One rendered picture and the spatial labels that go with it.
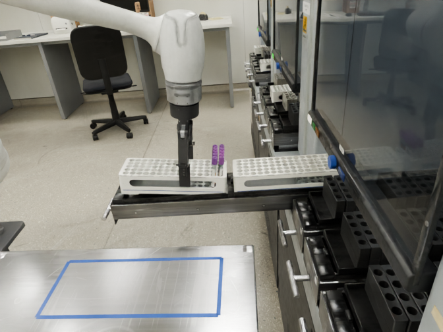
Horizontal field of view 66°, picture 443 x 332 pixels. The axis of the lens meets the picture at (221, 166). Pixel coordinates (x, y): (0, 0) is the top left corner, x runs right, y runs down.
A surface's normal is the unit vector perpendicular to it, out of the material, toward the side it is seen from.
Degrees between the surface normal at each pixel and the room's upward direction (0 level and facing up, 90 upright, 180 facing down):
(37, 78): 90
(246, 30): 90
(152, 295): 0
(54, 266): 0
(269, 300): 0
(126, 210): 90
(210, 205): 90
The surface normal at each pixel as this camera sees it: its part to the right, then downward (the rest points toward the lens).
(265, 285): -0.07, -0.87
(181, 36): 0.10, 0.35
